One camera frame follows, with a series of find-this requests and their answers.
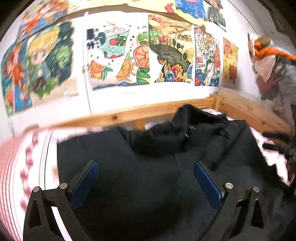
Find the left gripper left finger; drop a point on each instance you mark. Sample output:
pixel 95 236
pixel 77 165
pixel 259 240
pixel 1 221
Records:
pixel 40 223

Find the landscape field drawing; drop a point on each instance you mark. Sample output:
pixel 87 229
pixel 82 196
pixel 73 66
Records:
pixel 172 43

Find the orange haired girl drawing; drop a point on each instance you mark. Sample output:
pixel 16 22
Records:
pixel 40 15

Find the red haired boy drawing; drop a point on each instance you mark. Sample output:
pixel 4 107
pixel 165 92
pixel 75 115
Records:
pixel 215 15

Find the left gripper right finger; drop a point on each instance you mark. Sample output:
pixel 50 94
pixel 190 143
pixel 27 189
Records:
pixel 241 214

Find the juice and orange drawing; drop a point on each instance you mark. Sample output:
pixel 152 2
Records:
pixel 117 49

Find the wooden bed frame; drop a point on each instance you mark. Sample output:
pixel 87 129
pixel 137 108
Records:
pixel 235 104

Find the bagged clothes pile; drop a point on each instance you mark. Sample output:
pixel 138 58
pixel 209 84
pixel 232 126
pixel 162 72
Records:
pixel 275 76

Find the pink dotted quilt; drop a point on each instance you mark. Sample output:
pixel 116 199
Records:
pixel 31 159

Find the black large coat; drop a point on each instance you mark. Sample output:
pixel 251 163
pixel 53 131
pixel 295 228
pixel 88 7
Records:
pixel 146 189

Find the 2024 dragon drawing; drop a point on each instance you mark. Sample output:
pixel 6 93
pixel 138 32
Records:
pixel 207 51

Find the yellow bear duck drawing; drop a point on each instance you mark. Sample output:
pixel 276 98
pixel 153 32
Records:
pixel 230 61

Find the anime girl drawing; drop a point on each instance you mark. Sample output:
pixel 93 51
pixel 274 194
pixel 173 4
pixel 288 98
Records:
pixel 39 69

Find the blue jellyfish drawing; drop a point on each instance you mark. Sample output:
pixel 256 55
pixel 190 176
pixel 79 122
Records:
pixel 188 10

